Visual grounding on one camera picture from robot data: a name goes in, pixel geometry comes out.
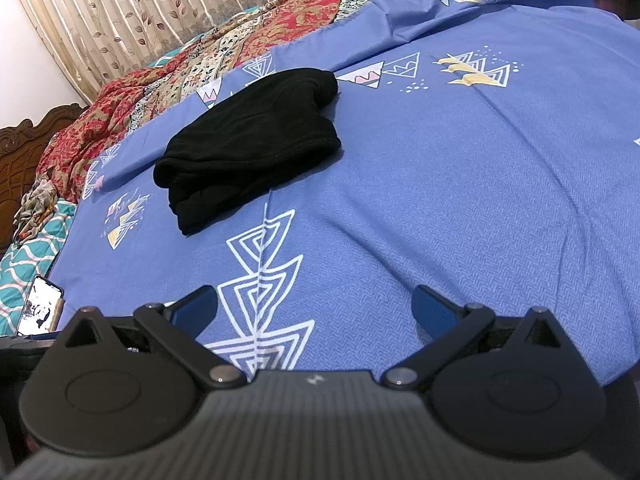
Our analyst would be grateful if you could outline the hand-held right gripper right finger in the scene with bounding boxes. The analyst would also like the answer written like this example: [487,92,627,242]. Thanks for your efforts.
[382,285,566,389]

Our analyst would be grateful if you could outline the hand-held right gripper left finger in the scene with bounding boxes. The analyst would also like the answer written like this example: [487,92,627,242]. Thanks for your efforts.
[62,285,247,389]

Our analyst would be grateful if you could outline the black pants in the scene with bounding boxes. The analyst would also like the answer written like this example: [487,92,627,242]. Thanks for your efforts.
[152,66,342,237]

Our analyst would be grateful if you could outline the blue printed bedsheet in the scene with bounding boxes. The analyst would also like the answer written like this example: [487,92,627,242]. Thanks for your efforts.
[52,0,640,391]

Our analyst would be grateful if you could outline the smartphone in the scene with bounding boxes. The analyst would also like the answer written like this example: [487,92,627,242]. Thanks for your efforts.
[16,274,66,336]

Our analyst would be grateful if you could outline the crumpled multicoloured cloth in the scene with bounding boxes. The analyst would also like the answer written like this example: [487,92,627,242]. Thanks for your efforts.
[12,177,61,246]

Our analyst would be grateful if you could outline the carved wooden headboard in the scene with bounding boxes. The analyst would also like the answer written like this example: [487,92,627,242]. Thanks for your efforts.
[0,102,88,256]

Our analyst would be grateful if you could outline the beige leaf-print curtain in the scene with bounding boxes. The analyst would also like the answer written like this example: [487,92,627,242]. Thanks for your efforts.
[10,0,371,103]

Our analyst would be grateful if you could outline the red floral patchwork quilt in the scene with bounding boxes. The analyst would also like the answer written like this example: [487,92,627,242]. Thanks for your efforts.
[37,0,506,206]

